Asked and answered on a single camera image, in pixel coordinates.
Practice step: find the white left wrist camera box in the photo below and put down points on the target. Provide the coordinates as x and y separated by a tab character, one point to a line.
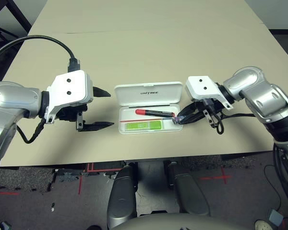
72	88

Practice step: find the grey robot leg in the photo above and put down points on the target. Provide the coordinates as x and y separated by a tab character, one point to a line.
121	198
189	194

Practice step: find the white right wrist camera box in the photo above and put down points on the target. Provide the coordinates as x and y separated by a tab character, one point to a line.
201	87

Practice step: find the grey robot right leg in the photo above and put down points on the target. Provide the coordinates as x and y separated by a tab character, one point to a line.
189	194

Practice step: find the white hinged pencil case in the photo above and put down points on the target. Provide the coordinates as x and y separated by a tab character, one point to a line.
158	92

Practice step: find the beige robot torso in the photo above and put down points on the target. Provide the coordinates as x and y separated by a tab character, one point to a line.
170	222

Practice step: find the blue grey foot pedal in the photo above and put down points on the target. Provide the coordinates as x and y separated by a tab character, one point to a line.
275	216

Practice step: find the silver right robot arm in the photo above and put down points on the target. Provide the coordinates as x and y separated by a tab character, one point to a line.
261	91

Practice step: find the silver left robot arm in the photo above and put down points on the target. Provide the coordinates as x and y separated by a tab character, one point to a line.
12	100

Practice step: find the small black white floor scrap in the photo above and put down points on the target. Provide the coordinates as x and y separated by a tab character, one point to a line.
52	206

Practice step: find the green white eraser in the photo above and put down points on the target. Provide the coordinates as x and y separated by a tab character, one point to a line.
153	125

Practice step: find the short red tape strip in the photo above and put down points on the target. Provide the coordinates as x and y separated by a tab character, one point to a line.
8	193

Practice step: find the black marker with red cap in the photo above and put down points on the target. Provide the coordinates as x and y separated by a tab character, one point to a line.
156	113

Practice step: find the grey robot left leg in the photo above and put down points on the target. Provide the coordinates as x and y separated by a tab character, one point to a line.
121	198

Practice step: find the black metal table frame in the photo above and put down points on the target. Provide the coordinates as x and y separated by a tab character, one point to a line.
19	14

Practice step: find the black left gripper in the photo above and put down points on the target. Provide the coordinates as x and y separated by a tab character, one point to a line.
69	113

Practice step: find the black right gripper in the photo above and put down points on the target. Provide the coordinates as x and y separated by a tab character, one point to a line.
212	107

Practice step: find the white shoe of bystander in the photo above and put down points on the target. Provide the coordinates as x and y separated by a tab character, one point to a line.
262	225

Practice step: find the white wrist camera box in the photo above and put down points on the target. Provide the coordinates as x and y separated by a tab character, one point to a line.
201	87
72	88

